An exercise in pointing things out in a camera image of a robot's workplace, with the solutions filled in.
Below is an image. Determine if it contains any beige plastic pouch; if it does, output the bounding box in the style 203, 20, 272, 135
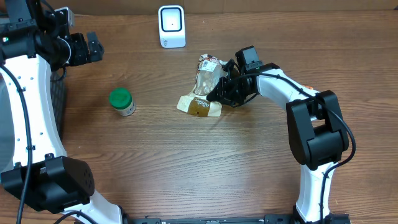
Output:
177, 54, 227, 117

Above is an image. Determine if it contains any green lid jar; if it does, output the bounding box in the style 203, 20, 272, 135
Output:
109, 88, 136, 116

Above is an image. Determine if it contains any orange tissue pack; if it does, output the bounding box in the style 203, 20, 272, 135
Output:
303, 85, 314, 91

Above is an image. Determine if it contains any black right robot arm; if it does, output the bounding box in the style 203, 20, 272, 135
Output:
206, 46, 354, 223

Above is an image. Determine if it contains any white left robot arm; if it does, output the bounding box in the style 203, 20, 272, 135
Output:
1, 1, 128, 223

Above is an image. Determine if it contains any white barcode scanner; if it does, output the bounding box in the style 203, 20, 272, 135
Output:
158, 5, 186, 49

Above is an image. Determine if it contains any grey plastic basket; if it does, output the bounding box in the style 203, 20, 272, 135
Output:
50, 72, 67, 139

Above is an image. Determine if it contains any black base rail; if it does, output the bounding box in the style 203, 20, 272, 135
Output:
124, 214, 352, 224

